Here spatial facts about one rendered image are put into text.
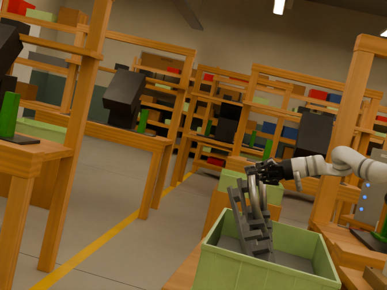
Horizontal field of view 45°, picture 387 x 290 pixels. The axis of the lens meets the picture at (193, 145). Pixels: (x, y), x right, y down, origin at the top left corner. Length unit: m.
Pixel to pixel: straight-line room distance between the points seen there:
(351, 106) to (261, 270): 1.46
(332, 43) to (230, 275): 11.42
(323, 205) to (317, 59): 9.99
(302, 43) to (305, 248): 10.75
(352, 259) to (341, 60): 10.67
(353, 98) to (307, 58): 9.86
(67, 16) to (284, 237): 5.56
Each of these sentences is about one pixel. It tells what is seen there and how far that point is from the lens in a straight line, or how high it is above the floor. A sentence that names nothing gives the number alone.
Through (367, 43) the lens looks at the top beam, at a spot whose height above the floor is 1.89.
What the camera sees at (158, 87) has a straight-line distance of 11.98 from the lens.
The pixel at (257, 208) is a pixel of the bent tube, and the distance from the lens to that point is 1.64.
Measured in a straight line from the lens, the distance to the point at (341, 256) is 2.14.
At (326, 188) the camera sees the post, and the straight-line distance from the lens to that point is 2.69.
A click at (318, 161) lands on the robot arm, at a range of 1.65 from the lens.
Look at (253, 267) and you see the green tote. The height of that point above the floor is 0.93.
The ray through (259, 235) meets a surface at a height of 1.01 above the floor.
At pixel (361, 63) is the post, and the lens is 2.71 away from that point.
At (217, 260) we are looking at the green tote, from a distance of 1.43.
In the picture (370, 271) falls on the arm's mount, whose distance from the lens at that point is 1.96.
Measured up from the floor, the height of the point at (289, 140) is 1.11.
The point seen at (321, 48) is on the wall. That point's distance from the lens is 12.59.
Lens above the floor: 1.36
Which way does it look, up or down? 5 degrees down
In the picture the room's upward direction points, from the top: 14 degrees clockwise
